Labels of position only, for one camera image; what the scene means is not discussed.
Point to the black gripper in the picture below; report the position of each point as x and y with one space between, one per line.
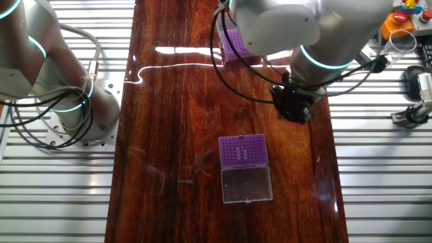
292 99

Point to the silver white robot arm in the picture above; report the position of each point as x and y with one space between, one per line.
337 27

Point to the purple pipette tip box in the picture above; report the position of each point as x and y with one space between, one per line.
243 165
233 45

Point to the clear plastic cup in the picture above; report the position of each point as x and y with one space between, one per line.
405 45

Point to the orange emergency stop button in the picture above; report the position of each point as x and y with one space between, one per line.
400 22

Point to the black keyboard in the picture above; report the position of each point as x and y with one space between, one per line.
428 57

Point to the grey control box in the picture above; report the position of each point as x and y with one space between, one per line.
399 5

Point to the grey box red button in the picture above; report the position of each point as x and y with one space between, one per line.
423 22

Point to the colourful small toy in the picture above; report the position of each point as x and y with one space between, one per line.
411 6

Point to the dark wooden board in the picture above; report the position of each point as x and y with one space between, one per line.
168 202

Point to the silver ribbed camera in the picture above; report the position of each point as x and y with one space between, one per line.
426 84

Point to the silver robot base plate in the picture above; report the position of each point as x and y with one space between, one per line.
111 91

